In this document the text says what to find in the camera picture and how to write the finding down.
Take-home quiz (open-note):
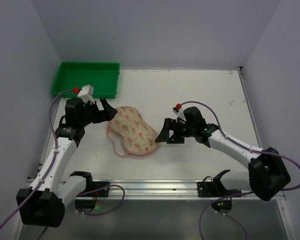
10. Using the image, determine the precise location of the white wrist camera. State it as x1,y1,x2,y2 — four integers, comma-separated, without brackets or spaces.
77,85,95,105
172,103,186,123

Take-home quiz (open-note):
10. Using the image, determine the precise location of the aluminium front rail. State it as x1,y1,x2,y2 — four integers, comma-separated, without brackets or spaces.
24,177,283,201

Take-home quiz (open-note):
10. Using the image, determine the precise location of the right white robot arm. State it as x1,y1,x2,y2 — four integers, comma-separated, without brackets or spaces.
155,105,291,201

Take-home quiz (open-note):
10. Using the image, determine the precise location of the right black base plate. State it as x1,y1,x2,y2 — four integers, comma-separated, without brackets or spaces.
196,176,241,198

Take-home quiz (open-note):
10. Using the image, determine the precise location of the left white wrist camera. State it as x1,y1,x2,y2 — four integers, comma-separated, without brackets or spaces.
77,85,95,105

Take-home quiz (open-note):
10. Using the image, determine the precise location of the purple cable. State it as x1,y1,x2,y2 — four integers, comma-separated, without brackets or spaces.
0,87,127,240
198,100,300,240

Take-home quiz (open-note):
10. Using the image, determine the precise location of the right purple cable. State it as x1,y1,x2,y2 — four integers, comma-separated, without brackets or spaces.
198,100,300,240

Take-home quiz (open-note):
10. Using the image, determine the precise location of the green plastic tray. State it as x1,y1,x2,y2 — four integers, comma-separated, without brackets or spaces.
51,61,120,99

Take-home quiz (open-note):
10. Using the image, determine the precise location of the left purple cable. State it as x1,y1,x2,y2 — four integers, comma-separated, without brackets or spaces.
0,87,127,240

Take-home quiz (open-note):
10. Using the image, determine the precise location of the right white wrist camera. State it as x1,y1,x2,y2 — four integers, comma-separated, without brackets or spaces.
172,103,186,123

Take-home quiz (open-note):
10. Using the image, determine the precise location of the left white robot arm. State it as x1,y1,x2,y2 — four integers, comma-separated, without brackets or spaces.
16,97,118,228

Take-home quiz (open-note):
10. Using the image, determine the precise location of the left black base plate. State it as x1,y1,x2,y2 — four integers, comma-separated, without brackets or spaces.
89,180,111,199

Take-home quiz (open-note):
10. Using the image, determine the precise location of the floral fabric laundry bag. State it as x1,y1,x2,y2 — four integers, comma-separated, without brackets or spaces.
106,106,159,157

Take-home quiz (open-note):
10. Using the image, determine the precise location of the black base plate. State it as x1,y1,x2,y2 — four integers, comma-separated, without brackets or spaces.
89,180,111,199
196,176,241,198

